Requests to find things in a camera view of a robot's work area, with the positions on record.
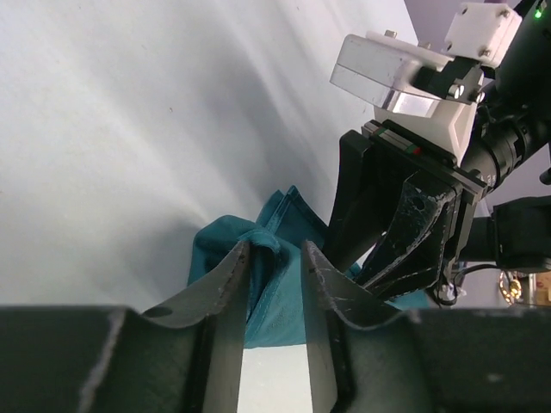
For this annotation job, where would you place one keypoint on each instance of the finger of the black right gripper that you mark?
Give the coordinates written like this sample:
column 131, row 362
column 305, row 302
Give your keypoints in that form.
column 409, row 256
column 370, row 181

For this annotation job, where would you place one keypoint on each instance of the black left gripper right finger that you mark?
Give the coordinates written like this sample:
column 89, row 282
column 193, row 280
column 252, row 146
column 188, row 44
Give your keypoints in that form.
column 367, row 356

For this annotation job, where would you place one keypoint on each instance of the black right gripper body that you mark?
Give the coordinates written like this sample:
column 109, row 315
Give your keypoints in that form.
column 510, row 126

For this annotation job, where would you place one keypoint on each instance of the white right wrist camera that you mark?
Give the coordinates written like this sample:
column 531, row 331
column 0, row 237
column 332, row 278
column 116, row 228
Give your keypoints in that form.
column 432, row 94

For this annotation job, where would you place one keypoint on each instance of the teal cloth napkin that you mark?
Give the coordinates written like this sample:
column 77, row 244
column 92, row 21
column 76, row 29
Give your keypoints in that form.
column 275, row 309

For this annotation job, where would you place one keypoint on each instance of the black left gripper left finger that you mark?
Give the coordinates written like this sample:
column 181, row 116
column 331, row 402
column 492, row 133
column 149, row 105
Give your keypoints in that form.
column 184, row 355

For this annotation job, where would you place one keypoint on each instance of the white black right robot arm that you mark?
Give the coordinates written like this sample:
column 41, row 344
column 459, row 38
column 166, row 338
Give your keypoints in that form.
column 448, row 129

